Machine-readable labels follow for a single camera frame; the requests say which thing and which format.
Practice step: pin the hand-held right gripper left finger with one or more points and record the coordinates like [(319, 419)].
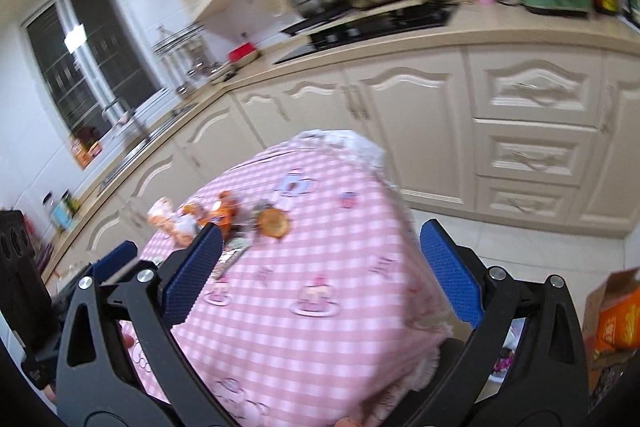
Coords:
[(192, 277)]

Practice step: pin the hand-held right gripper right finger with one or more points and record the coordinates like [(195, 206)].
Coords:
[(450, 277)]

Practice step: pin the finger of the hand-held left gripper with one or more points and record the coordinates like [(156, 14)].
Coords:
[(117, 257)]

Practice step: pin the red white bar wrapper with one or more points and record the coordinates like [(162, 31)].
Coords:
[(232, 257)]

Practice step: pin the clear plastic wrapper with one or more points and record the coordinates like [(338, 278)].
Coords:
[(184, 227)]

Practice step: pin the crushed drink can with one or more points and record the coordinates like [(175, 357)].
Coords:
[(232, 235)]

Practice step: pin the yellow snack packet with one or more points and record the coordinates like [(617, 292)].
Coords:
[(161, 217)]

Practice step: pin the orange plastic bag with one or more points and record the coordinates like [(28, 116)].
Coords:
[(222, 211)]

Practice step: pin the grey tissue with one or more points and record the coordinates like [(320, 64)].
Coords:
[(259, 212)]

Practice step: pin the person's right hand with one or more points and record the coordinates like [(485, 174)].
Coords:
[(350, 422)]

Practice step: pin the light blue carton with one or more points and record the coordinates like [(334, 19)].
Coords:
[(64, 216)]

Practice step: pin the small dark bottle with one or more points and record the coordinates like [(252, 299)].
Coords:
[(71, 202)]

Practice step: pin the cream plain carved drawer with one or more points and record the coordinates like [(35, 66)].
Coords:
[(535, 150), (527, 199)]

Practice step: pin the orange food packet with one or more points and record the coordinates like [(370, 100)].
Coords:
[(85, 151)]

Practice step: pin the steel double sink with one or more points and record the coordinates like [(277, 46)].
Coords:
[(145, 147)]

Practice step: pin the pink checked tablecloth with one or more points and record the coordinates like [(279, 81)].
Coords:
[(325, 307)]

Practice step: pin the steel kitchen faucet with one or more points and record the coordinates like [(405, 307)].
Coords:
[(127, 117)]

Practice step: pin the cardboard box with orange print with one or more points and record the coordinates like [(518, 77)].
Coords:
[(615, 322)]

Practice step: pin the kitchen window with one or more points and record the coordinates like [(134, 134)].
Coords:
[(90, 57)]

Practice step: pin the stack of bowls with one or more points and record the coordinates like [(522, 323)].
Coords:
[(221, 73)]

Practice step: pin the cream arched carved drawer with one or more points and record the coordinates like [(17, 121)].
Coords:
[(535, 84)]

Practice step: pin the red bowl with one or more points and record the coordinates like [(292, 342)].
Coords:
[(243, 53)]

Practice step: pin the black gas stove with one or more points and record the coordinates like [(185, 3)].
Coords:
[(375, 29)]

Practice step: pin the black induction cooker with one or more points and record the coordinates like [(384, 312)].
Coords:
[(320, 23)]

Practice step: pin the wall utensil rack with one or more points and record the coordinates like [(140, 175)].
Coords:
[(177, 39)]

